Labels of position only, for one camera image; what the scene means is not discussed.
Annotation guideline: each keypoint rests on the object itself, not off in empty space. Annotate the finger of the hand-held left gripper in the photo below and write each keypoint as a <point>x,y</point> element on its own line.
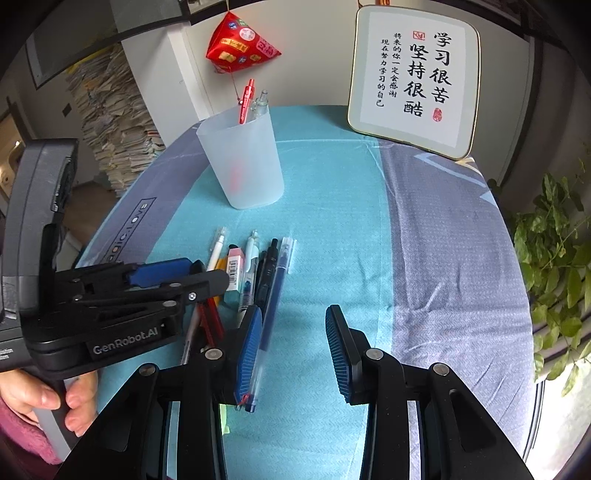
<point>207,284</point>
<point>161,272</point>

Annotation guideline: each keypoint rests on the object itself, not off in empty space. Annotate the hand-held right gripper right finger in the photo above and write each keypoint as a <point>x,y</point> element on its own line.
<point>338,355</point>

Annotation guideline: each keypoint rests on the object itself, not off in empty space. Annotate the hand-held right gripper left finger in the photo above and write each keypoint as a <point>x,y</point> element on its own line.
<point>249,355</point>

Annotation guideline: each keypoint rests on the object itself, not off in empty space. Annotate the pink white eraser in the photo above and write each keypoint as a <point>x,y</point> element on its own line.
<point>236,270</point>

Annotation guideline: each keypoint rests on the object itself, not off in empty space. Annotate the white pen with yellow barrel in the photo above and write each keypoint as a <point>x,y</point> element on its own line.
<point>217,249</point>

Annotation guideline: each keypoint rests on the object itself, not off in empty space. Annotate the red pen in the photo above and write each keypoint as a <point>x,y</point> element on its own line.
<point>246,104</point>
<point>213,321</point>

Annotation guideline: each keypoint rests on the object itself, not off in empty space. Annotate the grey pen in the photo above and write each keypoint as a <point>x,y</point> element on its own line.
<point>190,337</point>

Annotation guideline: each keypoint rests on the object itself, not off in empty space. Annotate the black pen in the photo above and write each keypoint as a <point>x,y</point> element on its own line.
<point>270,267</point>

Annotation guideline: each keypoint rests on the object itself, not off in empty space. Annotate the small green eraser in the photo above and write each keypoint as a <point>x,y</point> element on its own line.
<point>225,417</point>

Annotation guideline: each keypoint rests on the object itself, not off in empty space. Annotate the translucent white cup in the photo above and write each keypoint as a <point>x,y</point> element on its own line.
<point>244,170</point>

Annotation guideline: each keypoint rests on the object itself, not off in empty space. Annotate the person's left hand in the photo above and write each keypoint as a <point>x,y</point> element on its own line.
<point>41,392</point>

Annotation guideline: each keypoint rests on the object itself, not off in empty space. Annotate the stack of papers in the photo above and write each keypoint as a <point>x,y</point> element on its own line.
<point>115,115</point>

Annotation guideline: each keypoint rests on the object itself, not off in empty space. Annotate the blue grey printed tablecloth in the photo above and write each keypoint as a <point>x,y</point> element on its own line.
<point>346,207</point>

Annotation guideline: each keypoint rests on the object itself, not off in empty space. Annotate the green potted plant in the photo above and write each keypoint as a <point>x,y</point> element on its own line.
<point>554,258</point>

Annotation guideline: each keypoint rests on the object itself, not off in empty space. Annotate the red pyramid hanging ornament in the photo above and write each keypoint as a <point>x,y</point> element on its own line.
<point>240,41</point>

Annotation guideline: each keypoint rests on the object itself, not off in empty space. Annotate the framed calligraphy sign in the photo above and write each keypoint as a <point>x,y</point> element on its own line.
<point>415,69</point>

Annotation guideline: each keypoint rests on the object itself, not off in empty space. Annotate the red gold hanging charm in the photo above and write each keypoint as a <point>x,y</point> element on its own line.
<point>382,2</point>

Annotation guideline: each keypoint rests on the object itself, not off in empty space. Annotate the dark wall switch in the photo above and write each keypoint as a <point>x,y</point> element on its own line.
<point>66,111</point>

